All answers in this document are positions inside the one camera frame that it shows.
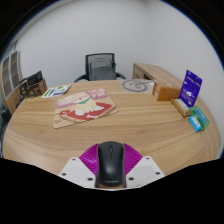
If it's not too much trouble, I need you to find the wooden shelf unit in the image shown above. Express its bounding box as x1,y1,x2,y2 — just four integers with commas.
0,50,24,116

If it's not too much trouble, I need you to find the wooden side desk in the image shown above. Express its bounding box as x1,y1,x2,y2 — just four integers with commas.
132,62,184,89

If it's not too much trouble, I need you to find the orange-brown box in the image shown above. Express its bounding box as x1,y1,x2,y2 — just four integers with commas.
152,81,182,102

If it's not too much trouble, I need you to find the green box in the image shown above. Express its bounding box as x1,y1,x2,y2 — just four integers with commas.
189,105,210,131

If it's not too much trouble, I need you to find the black cardboard box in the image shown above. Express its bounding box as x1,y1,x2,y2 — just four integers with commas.
25,70,44,87

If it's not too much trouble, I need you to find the purple standing card package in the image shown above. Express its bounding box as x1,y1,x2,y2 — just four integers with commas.
178,69,203,109

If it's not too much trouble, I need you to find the brown cardboard box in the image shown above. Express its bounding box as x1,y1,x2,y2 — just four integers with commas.
18,78,48,101

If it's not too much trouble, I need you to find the cartoon-print mouse pad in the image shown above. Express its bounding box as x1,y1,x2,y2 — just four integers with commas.
52,88,119,130

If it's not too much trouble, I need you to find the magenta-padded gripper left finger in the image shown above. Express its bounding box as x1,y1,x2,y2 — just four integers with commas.
58,143,100,189

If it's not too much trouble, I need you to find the black mesh office chair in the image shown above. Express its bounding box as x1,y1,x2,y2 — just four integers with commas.
73,52,127,83

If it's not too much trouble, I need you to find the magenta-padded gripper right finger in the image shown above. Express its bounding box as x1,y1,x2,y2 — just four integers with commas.
123,143,166,189

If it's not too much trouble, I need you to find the small tan box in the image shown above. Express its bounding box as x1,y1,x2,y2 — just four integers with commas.
171,98,192,118

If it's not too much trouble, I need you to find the small blue box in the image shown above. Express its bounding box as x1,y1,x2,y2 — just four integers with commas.
188,114,203,133

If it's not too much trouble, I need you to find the grey backpack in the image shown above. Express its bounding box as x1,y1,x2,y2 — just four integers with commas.
89,55,117,81

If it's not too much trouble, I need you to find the black computer mouse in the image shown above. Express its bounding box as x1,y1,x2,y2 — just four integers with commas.
95,140,127,189

